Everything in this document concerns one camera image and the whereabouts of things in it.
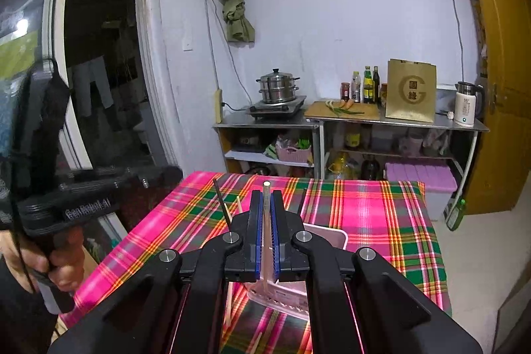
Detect hanging clothes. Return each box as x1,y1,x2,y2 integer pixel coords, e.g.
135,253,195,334
70,55,114,118

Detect person's left forearm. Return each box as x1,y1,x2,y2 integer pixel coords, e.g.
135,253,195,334
0,254,59,354

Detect pink plastic utensil basket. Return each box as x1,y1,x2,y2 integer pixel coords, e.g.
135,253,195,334
245,225,348,321

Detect wooden cutting board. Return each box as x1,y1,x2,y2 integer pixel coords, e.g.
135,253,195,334
304,100,381,120

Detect gold paper bag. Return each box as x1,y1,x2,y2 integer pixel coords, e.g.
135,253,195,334
385,59,437,123

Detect green label sauce bottle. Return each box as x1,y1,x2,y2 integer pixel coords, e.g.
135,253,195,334
363,66,373,104

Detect green onion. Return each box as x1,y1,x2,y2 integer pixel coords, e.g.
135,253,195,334
326,100,365,116

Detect person's left hand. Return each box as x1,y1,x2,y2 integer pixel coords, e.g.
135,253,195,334
0,225,86,292

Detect yellow cooking oil bottle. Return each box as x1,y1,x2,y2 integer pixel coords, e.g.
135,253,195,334
328,153,353,180

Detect white sliding door frame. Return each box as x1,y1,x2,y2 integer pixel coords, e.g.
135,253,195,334
0,0,183,180

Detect white electric kettle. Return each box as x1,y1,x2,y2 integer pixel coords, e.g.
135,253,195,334
453,81,486,127

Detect purple lidded storage box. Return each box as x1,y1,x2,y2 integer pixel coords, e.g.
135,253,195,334
385,162,458,216

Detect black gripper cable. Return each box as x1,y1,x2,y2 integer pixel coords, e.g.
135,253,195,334
10,57,59,294

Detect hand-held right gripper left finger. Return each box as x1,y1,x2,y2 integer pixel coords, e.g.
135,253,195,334
47,190,264,354

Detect small steel kitchen table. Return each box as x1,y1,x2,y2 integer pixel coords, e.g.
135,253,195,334
212,117,322,178

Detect metal shelf unit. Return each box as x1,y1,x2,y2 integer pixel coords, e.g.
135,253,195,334
317,117,490,205

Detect induction cooker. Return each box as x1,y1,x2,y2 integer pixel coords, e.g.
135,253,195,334
245,95,308,120

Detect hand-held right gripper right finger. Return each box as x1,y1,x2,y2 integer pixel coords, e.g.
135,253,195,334
269,190,484,354

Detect pink plaid tablecloth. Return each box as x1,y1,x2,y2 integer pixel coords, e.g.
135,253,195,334
58,171,453,354

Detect yellow wooden door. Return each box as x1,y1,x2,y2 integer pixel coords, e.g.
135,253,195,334
457,0,531,216

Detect small pink storage basket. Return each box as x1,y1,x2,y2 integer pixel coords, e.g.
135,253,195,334
276,144,313,164

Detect dark glass bottle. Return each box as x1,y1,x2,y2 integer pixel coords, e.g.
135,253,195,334
361,155,380,180

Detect steel steamer pot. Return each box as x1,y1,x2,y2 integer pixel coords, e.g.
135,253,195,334
255,68,300,105

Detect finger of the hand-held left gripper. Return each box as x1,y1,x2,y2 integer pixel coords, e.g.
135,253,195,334
124,165,184,195

